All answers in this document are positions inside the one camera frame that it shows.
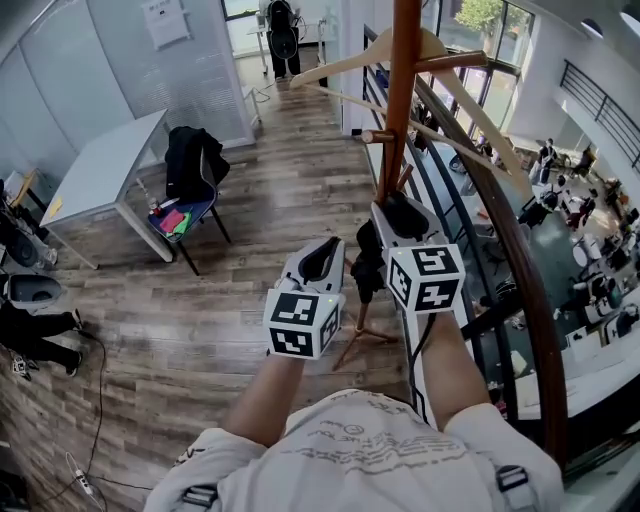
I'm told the dark wooden handrail railing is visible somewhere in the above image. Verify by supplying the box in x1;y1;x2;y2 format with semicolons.
362;23;571;474

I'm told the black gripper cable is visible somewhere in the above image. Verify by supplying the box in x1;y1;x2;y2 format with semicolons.
408;310;438;417

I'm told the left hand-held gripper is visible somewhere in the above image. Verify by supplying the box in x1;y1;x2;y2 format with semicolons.
263;237;347;360

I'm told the grey rectangular table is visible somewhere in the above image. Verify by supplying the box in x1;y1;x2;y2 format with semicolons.
39;108;177;271

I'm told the white paper notice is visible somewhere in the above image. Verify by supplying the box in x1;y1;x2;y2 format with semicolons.
141;0;192;52

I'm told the person's right forearm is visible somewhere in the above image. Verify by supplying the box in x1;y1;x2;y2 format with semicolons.
418;305;494;437

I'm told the black metal balcony railing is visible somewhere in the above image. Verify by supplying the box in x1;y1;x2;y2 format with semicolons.
558;58;640;176

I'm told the chair with blue seat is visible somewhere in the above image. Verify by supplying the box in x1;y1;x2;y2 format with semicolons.
147;144;234;277

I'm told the person's left forearm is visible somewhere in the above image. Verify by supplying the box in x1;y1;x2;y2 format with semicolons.
223;352;307;450

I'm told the black floor cable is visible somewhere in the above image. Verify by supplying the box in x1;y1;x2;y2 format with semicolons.
44;327;154;506

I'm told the light wooden clothes hanger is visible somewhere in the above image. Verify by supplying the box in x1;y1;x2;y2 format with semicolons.
289;27;532;197

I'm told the brown wooden coat rack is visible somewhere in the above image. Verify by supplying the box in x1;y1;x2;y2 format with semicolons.
332;0;489;372

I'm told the red cloth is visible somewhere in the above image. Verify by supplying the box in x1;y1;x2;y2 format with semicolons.
159;209;187;234

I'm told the black strap buckle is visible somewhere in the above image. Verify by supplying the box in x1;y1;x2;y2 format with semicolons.
495;464;532;507
181;484;219;509

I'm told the large glass window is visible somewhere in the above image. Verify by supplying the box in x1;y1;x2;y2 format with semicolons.
424;0;536;101

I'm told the black jacket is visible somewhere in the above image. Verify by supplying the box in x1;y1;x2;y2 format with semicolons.
164;125;232;202

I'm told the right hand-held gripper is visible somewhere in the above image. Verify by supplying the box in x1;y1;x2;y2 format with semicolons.
370;192;467;316

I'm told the crowd of people downstairs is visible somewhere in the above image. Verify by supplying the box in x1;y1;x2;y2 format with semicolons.
514;137;640;241

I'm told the person's white printed shirt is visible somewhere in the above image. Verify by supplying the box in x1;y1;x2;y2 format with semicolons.
143;388;566;512

